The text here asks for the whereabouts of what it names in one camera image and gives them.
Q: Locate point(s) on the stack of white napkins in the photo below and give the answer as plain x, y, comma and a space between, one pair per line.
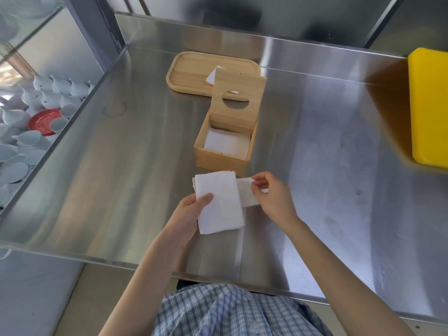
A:
218, 202

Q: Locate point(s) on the wooden lid with round hole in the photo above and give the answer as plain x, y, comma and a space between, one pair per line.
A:
238, 89

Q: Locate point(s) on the group of white cups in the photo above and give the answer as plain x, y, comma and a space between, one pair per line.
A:
49, 97

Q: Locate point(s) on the group of white saucers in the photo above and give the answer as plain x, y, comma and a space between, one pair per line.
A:
15, 167

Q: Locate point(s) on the person's left forearm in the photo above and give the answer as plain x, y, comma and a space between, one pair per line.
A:
147, 286

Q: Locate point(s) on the yellow cutting board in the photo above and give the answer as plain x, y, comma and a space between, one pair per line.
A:
430, 108

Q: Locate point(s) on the glass shelf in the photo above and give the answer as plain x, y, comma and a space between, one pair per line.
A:
24, 20

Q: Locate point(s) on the person's right hand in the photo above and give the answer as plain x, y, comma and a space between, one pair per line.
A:
274, 202

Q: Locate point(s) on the wooden tray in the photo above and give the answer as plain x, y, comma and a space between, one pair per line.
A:
190, 73

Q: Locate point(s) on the grey metal shelf post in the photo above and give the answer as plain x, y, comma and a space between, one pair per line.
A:
96, 27

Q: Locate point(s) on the white napkins pile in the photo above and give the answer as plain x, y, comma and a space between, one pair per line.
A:
225, 143

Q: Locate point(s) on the single white napkin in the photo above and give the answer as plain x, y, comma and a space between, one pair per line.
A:
246, 194

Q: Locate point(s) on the small white napkin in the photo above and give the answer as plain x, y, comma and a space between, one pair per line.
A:
211, 76

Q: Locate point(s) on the person's right thumb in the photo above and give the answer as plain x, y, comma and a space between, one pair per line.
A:
258, 191

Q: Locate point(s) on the wooden tissue box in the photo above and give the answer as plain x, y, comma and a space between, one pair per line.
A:
224, 164

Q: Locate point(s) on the person's right forearm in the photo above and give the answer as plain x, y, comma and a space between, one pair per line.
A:
336, 276

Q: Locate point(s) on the person's left hand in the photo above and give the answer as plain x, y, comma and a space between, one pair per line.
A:
182, 220

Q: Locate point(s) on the red saucer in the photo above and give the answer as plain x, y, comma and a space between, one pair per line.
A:
41, 121

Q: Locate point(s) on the blue plaid shirt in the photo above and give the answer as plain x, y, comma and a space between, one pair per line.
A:
227, 311

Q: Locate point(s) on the person's left thumb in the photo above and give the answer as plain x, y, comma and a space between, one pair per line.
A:
204, 200

